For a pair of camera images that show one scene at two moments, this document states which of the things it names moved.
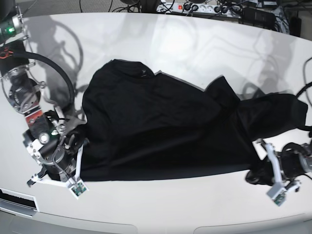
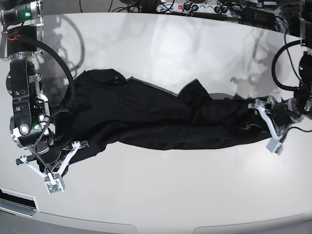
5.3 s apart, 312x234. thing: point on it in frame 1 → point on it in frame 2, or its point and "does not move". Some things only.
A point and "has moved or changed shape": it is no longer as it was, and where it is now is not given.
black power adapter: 253,16 does not move
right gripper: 294,162 → 284,113
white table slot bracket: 18,203 does not move
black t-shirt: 139,123 has moved or changed shape
